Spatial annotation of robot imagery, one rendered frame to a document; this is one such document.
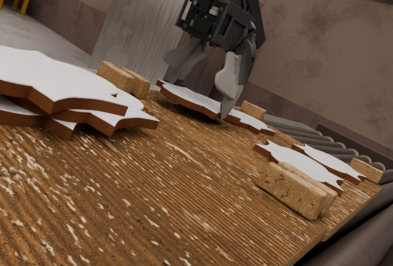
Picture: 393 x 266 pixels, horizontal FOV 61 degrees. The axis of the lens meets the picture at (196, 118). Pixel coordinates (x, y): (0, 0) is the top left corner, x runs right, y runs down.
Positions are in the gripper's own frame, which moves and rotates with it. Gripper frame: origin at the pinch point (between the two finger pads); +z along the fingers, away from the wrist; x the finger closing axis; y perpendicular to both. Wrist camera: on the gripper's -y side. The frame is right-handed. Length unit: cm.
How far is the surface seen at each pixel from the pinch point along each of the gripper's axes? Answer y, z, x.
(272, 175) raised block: 12.3, 0.2, 19.4
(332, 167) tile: -14.5, 1.8, 18.8
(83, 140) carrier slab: 26.2, 1.6, 10.3
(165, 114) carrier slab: 9.0, 2.1, 2.4
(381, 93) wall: -348, -30, -33
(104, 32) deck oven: -229, 33, -338
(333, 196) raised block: 9.8, -0.4, 24.3
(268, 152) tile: -0.5, 1.7, 13.3
